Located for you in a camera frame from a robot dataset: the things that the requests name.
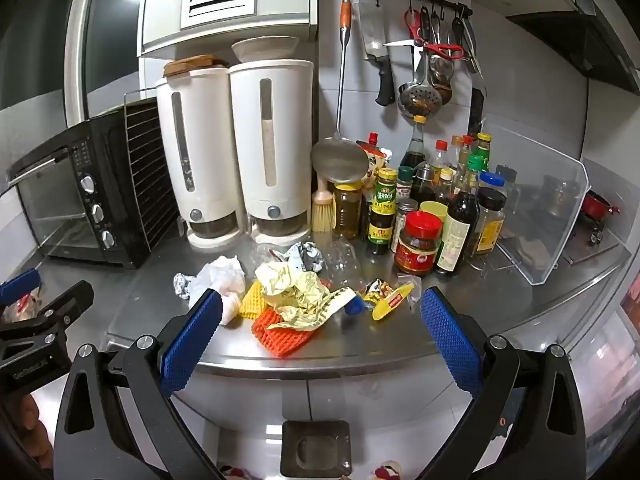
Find yellow paper wrapper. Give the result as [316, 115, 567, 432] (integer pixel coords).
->
[255, 260, 353, 332]

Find black lid jar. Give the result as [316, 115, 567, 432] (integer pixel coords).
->
[467, 187, 507, 256]

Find steel spatula with wooden handle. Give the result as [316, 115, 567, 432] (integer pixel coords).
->
[311, 0, 370, 182]

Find yellow bristle brush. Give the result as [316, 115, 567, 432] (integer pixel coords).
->
[311, 177, 335, 233]

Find green lid spice jar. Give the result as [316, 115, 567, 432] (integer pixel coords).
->
[397, 166, 416, 201]

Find white bowl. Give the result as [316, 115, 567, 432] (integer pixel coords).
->
[231, 36, 300, 63]

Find white grain dispenser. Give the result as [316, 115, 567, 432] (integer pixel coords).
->
[229, 59, 316, 248]

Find steel top oil cruet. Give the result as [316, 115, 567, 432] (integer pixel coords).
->
[412, 162, 437, 203]

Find small foil wrapper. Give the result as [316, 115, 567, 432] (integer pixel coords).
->
[173, 272, 198, 301]

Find white vented cabinet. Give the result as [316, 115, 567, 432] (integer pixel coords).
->
[136, 0, 320, 58]

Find steel skimmer ladle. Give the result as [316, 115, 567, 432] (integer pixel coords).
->
[398, 50, 443, 121]

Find clear plastic splash guard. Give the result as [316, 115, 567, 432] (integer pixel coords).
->
[470, 120, 592, 287]

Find yellow red candy wrapper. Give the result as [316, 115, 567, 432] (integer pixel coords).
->
[362, 279, 396, 306]

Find yellow sachet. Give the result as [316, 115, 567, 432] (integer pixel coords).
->
[371, 282, 417, 322]

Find person's left hand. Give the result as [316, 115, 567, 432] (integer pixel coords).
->
[12, 394, 53, 467]

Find beige red cloth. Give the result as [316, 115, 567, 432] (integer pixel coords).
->
[0, 290, 43, 323]

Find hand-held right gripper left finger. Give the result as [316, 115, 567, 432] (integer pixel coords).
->
[52, 288, 226, 480]

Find red pot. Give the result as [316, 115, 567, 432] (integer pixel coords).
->
[582, 190, 621, 223]

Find silver lid spice jar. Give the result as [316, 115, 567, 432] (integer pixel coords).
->
[391, 198, 419, 253]

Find silver foil wrapper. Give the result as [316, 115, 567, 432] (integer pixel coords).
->
[285, 241, 323, 276]

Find grey trash bin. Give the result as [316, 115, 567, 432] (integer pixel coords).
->
[280, 420, 352, 478]

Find red lid sauce jar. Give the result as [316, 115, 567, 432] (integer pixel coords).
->
[393, 211, 444, 277]

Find clear bottle with red cap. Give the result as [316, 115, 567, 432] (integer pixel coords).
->
[429, 140, 450, 171]

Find orange foam net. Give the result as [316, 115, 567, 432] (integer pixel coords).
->
[251, 307, 326, 358]

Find yellow foam net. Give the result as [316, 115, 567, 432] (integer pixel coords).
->
[238, 280, 266, 321]

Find amber oil jar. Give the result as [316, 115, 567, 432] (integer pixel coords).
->
[332, 180, 363, 240]

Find black wire oven rack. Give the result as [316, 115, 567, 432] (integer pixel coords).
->
[121, 87, 183, 256]

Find white tissue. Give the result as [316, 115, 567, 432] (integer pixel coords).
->
[189, 255, 247, 326]

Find tall yellow cap sauce bottle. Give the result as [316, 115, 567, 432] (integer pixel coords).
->
[398, 115, 430, 171]

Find green label sauce bottle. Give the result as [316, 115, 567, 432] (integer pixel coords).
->
[367, 167, 398, 257]

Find hanging steel tongs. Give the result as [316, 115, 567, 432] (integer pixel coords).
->
[452, 5, 486, 78]

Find black knife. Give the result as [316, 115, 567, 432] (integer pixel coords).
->
[467, 87, 487, 136]

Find white dispenser with wooden lid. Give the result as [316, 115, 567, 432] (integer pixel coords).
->
[155, 62, 241, 251]

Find black toaster oven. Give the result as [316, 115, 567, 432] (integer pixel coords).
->
[7, 110, 151, 270]

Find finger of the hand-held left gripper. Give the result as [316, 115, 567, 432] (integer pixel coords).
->
[0, 280, 95, 346]
[0, 268, 42, 307]

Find large dark soy sauce bottle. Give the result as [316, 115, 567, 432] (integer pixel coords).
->
[434, 155, 483, 277]

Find steel wire rack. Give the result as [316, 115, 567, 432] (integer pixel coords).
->
[467, 247, 523, 278]

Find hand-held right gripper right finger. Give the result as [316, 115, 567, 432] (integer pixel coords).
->
[420, 287, 587, 480]

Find seasoning packet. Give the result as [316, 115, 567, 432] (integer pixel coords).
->
[357, 141, 396, 196]

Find yellow lid jar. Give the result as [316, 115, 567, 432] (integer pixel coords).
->
[419, 201, 448, 223]

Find wooden lid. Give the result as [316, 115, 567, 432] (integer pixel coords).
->
[162, 55, 230, 77]

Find orange cap bottle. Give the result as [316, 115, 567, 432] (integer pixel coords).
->
[450, 135, 473, 176]

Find steel cleaver with black handle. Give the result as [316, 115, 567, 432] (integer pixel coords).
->
[352, 0, 396, 107]

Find black range hood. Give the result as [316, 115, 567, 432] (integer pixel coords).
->
[507, 0, 640, 93]

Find red kitchen scissors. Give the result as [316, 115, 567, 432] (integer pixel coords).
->
[384, 8, 466, 61]

